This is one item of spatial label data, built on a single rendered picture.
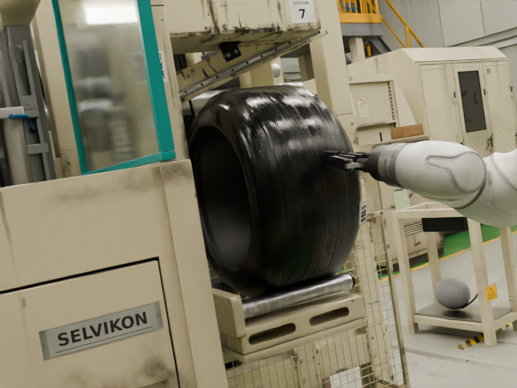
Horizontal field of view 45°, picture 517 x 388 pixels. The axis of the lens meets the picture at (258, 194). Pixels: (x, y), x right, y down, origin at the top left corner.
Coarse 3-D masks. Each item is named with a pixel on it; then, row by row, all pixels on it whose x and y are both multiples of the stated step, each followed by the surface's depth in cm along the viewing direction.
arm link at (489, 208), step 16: (496, 160) 116; (512, 160) 115; (496, 176) 115; (512, 176) 114; (496, 192) 115; (512, 192) 115; (464, 208) 117; (480, 208) 116; (496, 208) 117; (512, 208) 117; (496, 224) 121; (512, 224) 122
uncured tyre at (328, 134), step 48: (240, 96) 154; (288, 96) 155; (192, 144) 173; (240, 144) 147; (288, 144) 144; (336, 144) 149; (240, 192) 195; (288, 192) 141; (336, 192) 147; (240, 240) 190; (288, 240) 144; (336, 240) 151; (240, 288) 162
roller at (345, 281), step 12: (336, 276) 162; (348, 276) 163; (288, 288) 156; (300, 288) 156; (312, 288) 157; (324, 288) 159; (336, 288) 160; (348, 288) 163; (252, 300) 150; (264, 300) 151; (276, 300) 152; (288, 300) 154; (300, 300) 156; (252, 312) 149; (264, 312) 151
